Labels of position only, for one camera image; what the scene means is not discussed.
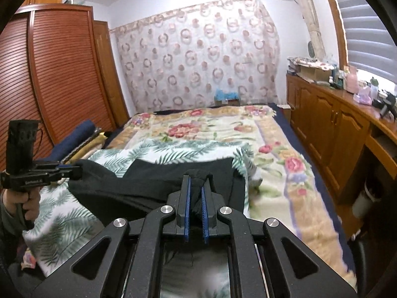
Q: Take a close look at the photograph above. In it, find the black printed t-shirt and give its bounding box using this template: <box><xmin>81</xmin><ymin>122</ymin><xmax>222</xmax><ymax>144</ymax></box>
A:
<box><xmin>68</xmin><ymin>158</ymin><xmax>245</xmax><ymax>225</ymax></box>

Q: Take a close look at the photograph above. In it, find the pink bottle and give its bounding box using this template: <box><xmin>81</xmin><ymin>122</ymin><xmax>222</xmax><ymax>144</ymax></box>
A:
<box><xmin>344</xmin><ymin>65</ymin><xmax>359</xmax><ymax>94</ymax></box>

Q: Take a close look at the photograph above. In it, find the box with blue cloth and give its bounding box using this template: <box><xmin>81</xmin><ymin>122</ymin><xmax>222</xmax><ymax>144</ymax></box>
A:
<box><xmin>214</xmin><ymin>89</ymin><xmax>240</xmax><ymax>106</ymax></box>

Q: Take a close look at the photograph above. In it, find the tied beige curtain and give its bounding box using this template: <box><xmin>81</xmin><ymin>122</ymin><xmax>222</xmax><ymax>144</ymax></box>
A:
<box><xmin>297</xmin><ymin>0</ymin><xmax>326</xmax><ymax>60</ymax></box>

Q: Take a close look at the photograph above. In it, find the purple plastic container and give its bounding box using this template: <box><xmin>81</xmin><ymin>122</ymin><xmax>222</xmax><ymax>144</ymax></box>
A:
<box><xmin>353</xmin><ymin>85</ymin><xmax>372</xmax><ymax>106</ymax></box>

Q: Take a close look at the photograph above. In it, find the cardboard box on sideboard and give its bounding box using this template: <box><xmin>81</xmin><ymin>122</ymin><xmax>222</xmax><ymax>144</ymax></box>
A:
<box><xmin>287</xmin><ymin>57</ymin><xmax>335</xmax><ymax>81</ymax></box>

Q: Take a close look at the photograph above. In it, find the grey zebra window blind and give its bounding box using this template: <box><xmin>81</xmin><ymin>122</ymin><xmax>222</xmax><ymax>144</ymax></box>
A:
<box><xmin>336</xmin><ymin>0</ymin><xmax>396</xmax><ymax>82</ymax></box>

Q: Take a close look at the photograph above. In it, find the wooden louvered wardrobe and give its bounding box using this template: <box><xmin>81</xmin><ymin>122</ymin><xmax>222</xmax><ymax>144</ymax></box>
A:
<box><xmin>1</xmin><ymin>3</ymin><xmax>129</xmax><ymax>158</ymax></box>

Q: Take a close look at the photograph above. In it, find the wooden sideboard cabinet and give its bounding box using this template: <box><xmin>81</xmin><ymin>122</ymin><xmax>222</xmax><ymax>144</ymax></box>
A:
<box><xmin>286</xmin><ymin>75</ymin><xmax>396</xmax><ymax>204</ymax></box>

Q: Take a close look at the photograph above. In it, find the small round fan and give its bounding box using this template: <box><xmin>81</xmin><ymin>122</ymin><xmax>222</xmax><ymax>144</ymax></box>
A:
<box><xmin>307</xmin><ymin>41</ymin><xmax>316</xmax><ymax>59</ymax></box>

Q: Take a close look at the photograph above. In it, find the person's left hand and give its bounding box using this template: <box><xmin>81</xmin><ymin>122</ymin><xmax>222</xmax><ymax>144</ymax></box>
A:
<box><xmin>2</xmin><ymin>187</ymin><xmax>41</xmax><ymax>221</ymax></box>

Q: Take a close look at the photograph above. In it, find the floral blanket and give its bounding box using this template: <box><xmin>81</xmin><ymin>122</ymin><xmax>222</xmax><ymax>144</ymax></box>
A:
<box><xmin>96</xmin><ymin>106</ymin><xmax>357</xmax><ymax>286</ymax></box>

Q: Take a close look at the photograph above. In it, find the circle patterned curtain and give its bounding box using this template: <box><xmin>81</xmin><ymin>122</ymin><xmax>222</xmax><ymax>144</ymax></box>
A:
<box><xmin>114</xmin><ymin>0</ymin><xmax>280</xmax><ymax>112</ymax></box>

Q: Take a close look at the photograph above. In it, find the navy folded garment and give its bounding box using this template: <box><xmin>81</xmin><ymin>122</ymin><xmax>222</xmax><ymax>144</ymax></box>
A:
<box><xmin>38</xmin><ymin>120</ymin><xmax>96</xmax><ymax>162</ymax></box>

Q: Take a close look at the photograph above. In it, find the palm leaf bedsheet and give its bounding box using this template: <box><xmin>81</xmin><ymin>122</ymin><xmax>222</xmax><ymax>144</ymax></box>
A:
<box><xmin>30</xmin><ymin>139</ymin><xmax>260</xmax><ymax>297</ymax></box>

